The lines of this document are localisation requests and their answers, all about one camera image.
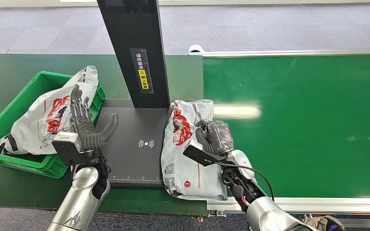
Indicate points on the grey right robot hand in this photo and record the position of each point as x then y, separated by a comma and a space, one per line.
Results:
215, 137

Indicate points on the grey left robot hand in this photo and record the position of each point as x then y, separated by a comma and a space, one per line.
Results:
87, 135

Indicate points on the white red printed mailer bag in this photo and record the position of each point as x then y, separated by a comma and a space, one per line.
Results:
185, 165
35, 124

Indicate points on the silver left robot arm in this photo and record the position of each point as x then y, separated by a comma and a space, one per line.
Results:
79, 201

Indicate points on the green conveyor belt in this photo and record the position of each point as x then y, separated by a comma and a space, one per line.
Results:
300, 95

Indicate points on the yellow and black column label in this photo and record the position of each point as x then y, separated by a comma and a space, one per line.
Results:
143, 76

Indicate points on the green plastic bin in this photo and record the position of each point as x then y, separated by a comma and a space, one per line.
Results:
9, 114

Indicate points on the black scanner column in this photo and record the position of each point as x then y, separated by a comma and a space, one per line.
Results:
134, 28

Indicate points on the person's shoe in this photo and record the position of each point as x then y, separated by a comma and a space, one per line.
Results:
323, 223

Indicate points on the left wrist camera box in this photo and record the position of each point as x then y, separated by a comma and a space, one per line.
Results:
68, 146

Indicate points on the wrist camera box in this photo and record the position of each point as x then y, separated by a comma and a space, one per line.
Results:
201, 154
68, 146

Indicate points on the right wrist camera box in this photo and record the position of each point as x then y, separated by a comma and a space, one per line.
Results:
201, 154

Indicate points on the black scanner base plate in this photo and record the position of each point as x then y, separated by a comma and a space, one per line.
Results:
134, 127

